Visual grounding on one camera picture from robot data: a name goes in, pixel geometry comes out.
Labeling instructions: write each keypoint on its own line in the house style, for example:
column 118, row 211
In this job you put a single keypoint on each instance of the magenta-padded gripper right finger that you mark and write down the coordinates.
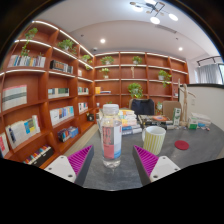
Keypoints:
column 163, row 167

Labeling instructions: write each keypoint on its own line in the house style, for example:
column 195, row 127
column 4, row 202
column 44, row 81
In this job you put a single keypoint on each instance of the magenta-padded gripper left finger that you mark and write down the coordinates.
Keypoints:
column 61, row 166

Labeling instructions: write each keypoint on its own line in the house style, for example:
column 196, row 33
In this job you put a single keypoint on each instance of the clear plastic water bottle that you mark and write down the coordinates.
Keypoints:
column 111, row 140

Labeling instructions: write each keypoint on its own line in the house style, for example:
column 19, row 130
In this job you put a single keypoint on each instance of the yellow striped white cup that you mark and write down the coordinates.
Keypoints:
column 154, row 141

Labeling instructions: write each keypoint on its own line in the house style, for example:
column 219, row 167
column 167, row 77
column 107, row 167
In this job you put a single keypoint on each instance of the flat round red coaster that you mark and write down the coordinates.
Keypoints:
column 181, row 145

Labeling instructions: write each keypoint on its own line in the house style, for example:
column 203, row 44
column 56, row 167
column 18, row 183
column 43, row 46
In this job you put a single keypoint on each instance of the stack of dark books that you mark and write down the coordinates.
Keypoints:
column 155, row 121

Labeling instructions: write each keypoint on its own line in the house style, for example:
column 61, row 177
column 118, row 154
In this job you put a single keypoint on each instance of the tall green white carton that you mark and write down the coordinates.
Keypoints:
column 177, row 116

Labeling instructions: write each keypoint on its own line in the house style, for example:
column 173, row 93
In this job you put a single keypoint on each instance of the small green white box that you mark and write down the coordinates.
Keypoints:
column 192, row 123

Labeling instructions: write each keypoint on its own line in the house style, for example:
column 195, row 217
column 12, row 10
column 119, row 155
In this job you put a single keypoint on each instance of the stack of colourful books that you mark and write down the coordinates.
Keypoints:
column 129, row 121

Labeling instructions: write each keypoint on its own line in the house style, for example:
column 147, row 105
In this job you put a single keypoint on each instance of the brown chair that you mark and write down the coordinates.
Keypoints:
column 168, row 108

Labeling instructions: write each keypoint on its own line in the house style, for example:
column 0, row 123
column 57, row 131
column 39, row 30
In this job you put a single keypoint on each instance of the stack of white boxes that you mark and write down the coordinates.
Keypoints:
column 201, row 117

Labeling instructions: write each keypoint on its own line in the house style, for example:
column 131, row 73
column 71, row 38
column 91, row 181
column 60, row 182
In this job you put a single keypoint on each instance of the dark blue office chair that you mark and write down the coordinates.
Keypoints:
column 142, row 106

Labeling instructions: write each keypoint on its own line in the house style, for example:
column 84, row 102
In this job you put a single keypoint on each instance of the wooden artist mannequin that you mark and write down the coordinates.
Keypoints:
column 185, row 100

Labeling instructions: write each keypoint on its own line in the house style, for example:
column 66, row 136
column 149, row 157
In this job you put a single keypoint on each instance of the orange wooden shelf unit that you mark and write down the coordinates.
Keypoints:
column 40, row 90

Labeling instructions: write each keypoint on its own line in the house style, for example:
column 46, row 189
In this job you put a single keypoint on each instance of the grey window curtain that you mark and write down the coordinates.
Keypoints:
column 208, row 74

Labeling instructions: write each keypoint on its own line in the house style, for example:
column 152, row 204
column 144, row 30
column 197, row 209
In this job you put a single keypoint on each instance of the branched ceiling light fixture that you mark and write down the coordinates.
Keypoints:
column 154, row 8

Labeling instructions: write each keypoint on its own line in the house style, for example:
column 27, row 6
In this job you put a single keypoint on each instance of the black track light rail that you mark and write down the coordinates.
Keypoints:
column 208, row 60

